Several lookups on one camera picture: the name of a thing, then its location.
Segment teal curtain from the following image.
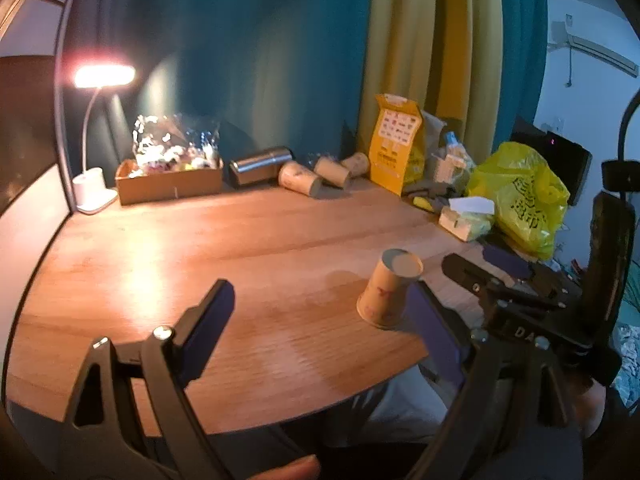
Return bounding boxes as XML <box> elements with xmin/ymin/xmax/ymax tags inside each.
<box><xmin>60</xmin><ymin>0</ymin><xmax>550</xmax><ymax>186</ymax></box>

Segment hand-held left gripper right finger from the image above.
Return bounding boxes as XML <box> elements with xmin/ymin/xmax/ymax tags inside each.
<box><xmin>402</xmin><ymin>280</ymin><xmax>586</xmax><ymax>480</ymax></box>

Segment steel thermos bottle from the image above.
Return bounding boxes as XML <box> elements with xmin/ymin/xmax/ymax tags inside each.
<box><xmin>229</xmin><ymin>145</ymin><xmax>294</xmax><ymax>189</ymax></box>

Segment black monitor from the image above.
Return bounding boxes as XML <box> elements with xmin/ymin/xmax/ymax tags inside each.
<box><xmin>510</xmin><ymin>116</ymin><xmax>594</xmax><ymax>207</ymax></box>

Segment white air conditioner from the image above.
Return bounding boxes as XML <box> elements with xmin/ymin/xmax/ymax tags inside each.
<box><xmin>546</xmin><ymin>14</ymin><xmax>640</xmax><ymax>77</ymax></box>

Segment brown paper cup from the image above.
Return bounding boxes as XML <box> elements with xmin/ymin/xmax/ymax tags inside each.
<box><xmin>278</xmin><ymin>160</ymin><xmax>324</xmax><ymax>198</ymax></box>
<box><xmin>313</xmin><ymin>156</ymin><xmax>351</xmax><ymax>189</ymax></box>
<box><xmin>340</xmin><ymin>151</ymin><xmax>371</xmax><ymax>177</ymax></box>
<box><xmin>356</xmin><ymin>248</ymin><xmax>425</xmax><ymax>331</ymax></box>

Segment white desk lamp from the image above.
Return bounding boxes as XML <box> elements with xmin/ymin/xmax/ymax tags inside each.
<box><xmin>71</xmin><ymin>64</ymin><xmax>137</xmax><ymax>216</ymax></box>

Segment tissue pack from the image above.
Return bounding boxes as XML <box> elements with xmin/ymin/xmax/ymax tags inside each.
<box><xmin>438</xmin><ymin>197</ymin><xmax>496</xmax><ymax>242</ymax></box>

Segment person's left hand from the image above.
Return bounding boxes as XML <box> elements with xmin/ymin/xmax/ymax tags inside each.
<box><xmin>249</xmin><ymin>454</ymin><xmax>322</xmax><ymax>480</ymax></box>

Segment clear plastic bottle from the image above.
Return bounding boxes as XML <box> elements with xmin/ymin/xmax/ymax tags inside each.
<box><xmin>440</xmin><ymin>131</ymin><xmax>467</xmax><ymax>162</ymax></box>

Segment yellow curtain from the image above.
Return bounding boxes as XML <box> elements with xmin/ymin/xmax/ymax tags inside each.
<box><xmin>357</xmin><ymin>0</ymin><xmax>504</xmax><ymax>163</ymax></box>

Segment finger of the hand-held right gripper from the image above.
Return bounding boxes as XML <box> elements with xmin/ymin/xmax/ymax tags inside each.
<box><xmin>442</xmin><ymin>253</ymin><xmax>566</xmax><ymax>311</ymax></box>
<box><xmin>481</xmin><ymin>241</ymin><xmax>581</xmax><ymax>297</ymax></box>

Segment cardboard box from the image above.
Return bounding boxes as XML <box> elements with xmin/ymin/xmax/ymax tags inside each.
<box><xmin>114</xmin><ymin>156</ymin><xmax>225</xmax><ymax>206</ymax></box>

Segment yellow plastic bag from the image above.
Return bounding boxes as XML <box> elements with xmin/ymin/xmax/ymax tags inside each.
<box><xmin>465</xmin><ymin>141</ymin><xmax>571</xmax><ymax>262</ymax></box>

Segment person's grey trousers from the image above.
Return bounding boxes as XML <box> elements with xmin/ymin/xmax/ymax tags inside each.
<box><xmin>320</xmin><ymin>367</ymin><xmax>453</xmax><ymax>448</ymax></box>

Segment clear plastic snack bag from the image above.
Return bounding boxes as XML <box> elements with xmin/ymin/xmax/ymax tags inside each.
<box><xmin>131</xmin><ymin>113</ymin><xmax>222</xmax><ymax>175</ymax></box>

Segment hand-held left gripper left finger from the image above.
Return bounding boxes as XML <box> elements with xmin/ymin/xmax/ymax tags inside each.
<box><xmin>57</xmin><ymin>279</ymin><xmax>236</xmax><ymax>480</ymax></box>

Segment person's right hand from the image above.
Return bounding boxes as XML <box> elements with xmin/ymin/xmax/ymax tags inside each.
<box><xmin>570</xmin><ymin>379</ymin><xmax>612</xmax><ymax>442</ymax></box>

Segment orange paper bag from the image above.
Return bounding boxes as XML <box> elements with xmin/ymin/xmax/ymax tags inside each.
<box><xmin>368</xmin><ymin>93</ymin><xmax>426</xmax><ymax>197</ymax></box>

